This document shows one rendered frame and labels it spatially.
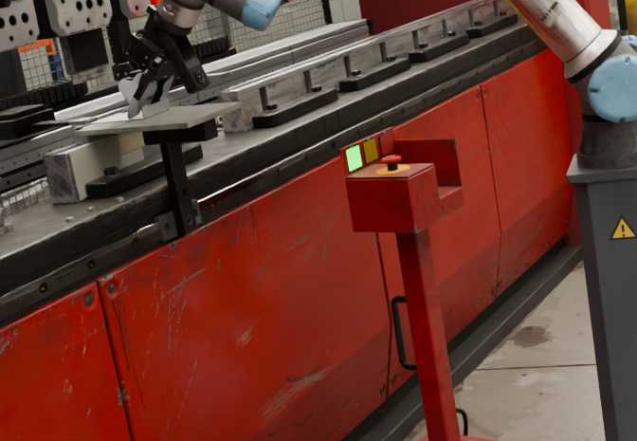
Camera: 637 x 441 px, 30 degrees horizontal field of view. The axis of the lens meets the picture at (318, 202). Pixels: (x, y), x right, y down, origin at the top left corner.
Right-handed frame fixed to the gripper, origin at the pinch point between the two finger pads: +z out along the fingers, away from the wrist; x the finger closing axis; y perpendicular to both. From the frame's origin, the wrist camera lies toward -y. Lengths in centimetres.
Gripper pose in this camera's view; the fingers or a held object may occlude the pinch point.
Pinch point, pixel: (144, 112)
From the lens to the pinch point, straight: 227.2
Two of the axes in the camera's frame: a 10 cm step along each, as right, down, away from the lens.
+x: -5.0, 2.8, -8.2
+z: -4.3, 7.5, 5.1
